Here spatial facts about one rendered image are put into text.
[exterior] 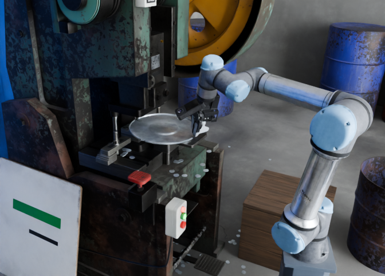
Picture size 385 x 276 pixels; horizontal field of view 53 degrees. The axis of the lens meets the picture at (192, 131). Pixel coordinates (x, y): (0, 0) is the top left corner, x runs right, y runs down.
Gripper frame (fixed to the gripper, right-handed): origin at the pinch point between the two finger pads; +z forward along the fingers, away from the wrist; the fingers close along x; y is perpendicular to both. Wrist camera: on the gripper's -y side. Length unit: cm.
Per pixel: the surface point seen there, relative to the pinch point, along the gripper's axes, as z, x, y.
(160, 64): -18.5, 23.5, -9.1
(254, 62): 141, 253, 186
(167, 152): 9.3, 0.3, -9.8
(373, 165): 37, -5, 110
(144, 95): -11.5, 12.8, -17.8
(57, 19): -40, 21, -47
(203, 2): -33, 49, 16
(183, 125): 4.3, 10.1, -0.4
